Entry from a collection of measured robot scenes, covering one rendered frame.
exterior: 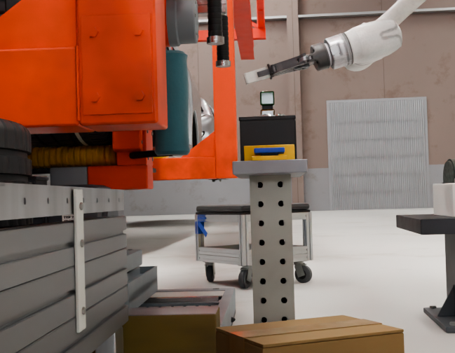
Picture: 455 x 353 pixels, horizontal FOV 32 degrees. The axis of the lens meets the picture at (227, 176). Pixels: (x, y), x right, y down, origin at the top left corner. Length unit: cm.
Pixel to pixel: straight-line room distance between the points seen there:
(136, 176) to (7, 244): 119
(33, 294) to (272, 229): 100
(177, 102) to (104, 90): 41
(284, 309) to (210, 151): 393
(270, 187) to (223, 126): 389
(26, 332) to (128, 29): 79
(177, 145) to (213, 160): 382
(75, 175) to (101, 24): 60
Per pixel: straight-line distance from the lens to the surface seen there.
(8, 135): 131
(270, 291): 194
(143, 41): 161
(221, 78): 584
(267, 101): 220
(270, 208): 192
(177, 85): 198
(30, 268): 101
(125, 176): 209
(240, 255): 322
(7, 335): 93
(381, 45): 222
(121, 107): 160
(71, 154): 215
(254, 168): 179
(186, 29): 212
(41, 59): 165
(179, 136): 197
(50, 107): 163
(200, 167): 579
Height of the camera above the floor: 36
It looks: 2 degrees up
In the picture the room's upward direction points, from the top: 2 degrees counter-clockwise
